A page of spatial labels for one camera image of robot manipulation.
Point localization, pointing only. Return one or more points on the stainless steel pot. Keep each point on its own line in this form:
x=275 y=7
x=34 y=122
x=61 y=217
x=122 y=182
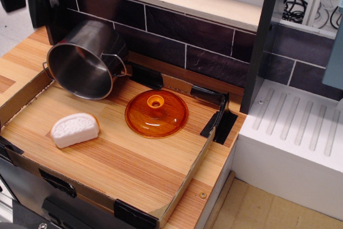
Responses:
x=88 y=60

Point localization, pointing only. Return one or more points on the cardboard fence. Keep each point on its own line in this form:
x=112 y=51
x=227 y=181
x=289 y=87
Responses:
x=149 y=174

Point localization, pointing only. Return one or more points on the orange glass pot lid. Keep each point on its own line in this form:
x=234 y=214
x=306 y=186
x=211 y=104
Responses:
x=156 y=114

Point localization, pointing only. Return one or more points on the white toy bread slice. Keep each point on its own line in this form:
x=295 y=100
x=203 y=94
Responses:
x=74 y=129

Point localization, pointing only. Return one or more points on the black tape left edge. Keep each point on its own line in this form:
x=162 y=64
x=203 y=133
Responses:
x=6 y=148

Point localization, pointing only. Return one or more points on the black tape at back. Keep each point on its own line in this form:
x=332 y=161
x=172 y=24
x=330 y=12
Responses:
x=146 y=76

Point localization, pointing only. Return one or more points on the black tape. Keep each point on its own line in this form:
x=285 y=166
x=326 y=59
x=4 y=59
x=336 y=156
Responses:
x=146 y=76
x=59 y=183

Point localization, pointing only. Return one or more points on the black tape front left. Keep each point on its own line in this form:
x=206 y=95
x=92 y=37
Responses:
x=59 y=183

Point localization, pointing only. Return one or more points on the black tape right corner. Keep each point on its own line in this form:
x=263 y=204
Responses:
x=223 y=120

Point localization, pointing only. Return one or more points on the black tape corner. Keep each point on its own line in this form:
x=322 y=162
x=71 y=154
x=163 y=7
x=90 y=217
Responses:
x=223 y=120
x=134 y=217

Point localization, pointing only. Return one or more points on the black tape front corner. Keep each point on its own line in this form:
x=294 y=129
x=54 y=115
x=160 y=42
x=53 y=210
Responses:
x=134 y=217

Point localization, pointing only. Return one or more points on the brass screw in countertop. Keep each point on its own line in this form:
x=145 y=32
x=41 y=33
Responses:
x=202 y=195

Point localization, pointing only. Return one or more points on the white drainboard sink unit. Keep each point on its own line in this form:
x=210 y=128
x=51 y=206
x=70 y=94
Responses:
x=290 y=145

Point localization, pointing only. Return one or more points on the teal grey box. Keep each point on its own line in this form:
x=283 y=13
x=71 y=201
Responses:
x=333 y=72

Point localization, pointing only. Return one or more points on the black base bracket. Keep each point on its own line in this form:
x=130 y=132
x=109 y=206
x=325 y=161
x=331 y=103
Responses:
x=76 y=215

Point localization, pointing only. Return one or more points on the dark grey vertical post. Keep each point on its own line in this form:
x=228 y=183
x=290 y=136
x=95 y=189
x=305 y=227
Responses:
x=270 y=18

